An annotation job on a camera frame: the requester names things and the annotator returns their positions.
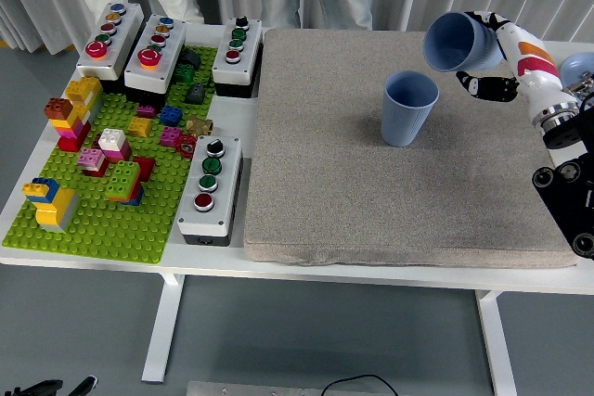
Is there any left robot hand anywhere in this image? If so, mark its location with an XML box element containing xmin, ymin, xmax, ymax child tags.
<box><xmin>0</xmin><ymin>376</ymin><xmax>99</xmax><ymax>396</ymax></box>

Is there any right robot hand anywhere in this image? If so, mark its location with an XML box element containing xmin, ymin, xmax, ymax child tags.
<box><xmin>456</xmin><ymin>9</ymin><xmax>579</xmax><ymax>124</ymax></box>

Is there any blue ribbed cup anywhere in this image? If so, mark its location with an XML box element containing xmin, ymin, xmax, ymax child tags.
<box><xmin>380</xmin><ymin>70</ymin><xmax>440</xmax><ymax>147</ymax></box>
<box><xmin>422</xmin><ymin>12</ymin><xmax>505</xmax><ymax>73</ymax></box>

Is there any blue plate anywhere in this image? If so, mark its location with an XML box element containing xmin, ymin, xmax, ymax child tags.
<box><xmin>560</xmin><ymin>53</ymin><xmax>594</xmax><ymax>91</ymax></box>

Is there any white table leg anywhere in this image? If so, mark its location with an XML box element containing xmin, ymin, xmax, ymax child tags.
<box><xmin>476</xmin><ymin>290</ymin><xmax>517</xmax><ymax>396</ymax></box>
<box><xmin>141</xmin><ymin>274</ymin><xmax>186</xmax><ymax>383</ymax></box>

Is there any green studded baseplate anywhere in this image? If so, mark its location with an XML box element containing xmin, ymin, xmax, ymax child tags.
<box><xmin>2</xmin><ymin>45</ymin><xmax>219</xmax><ymax>266</ymax></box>

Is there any yellow and blue brick stack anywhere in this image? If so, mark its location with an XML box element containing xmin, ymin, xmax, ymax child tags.
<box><xmin>21</xmin><ymin>177</ymin><xmax>80</xmax><ymax>234</ymax></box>

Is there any green-topped brick stack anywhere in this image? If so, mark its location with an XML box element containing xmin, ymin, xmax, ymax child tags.
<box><xmin>105</xmin><ymin>160</ymin><xmax>145</xmax><ymax>207</ymax></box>

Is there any grey-brown mat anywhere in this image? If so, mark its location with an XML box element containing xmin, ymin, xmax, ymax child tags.
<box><xmin>243</xmin><ymin>28</ymin><xmax>586</xmax><ymax>270</ymax></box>

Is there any pink-topped brick stack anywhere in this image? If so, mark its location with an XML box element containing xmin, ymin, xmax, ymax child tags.
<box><xmin>77</xmin><ymin>147</ymin><xmax>110</xmax><ymax>178</ymax></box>

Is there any red brick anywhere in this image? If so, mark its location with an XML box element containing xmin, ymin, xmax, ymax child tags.
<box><xmin>132</xmin><ymin>156</ymin><xmax>157</xmax><ymax>183</ymax></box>

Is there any white-topped pink brick stack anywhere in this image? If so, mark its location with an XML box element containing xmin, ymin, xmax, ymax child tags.
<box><xmin>97</xmin><ymin>128</ymin><xmax>133</xmax><ymax>163</ymax></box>

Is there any brown-topped brick tower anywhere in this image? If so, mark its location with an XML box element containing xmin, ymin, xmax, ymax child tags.
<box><xmin>44</xmin><ymin>97</ymin><xmax>93</xmax><ymax>152</ymax></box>

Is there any four-button control box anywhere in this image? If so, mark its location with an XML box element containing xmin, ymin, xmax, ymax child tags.
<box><xmin>176</xmin><ymin>134</ymin><xmax>244</xmax><ymax>248</ymax></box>
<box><xmin>211</xmin><ymin>16</ymin><xmax>265</xmax><ymax>99</ymax></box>

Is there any yellow and white brick stack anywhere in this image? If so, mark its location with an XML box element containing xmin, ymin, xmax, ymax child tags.
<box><xmin>64</xmin><ymin>76</ymin><xmax>103</xmax><ymax>108</ymax></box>

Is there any brass valve with red handwheel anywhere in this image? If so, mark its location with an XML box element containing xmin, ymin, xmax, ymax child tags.
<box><xmin>174</xmin><ymin>115</ymin><xmax>214</xmax><ymax>156</ymax></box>

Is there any five-button control box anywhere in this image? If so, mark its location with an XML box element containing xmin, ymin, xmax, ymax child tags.
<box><xmin>123</xmin><ymin>14</ymin><xmax>187</xmax><ymax>108</ymax></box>
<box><xmin>75</xmin><ymin>1</ymin><xmax>146</xmax><ymax>95</ymax></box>

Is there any black cable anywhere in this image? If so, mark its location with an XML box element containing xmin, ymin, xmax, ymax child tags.
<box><xmin>322</xmin><ymin>374</ymin><xmax>398</xmax><ymax>396</ymax></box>

